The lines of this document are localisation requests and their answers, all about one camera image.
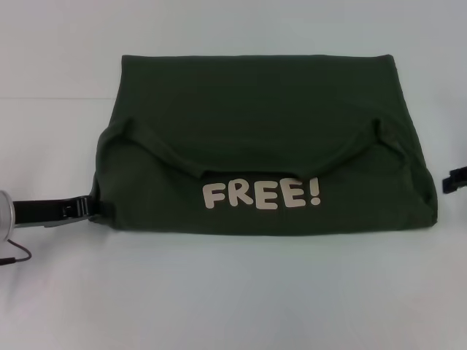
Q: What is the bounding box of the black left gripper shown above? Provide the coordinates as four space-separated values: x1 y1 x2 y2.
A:
10 195 115 230

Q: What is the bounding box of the dark green shirt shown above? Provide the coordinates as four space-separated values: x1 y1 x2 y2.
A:
90 53 438 236

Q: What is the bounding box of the dark left arm cable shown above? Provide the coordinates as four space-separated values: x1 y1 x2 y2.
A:
0 238 33 266

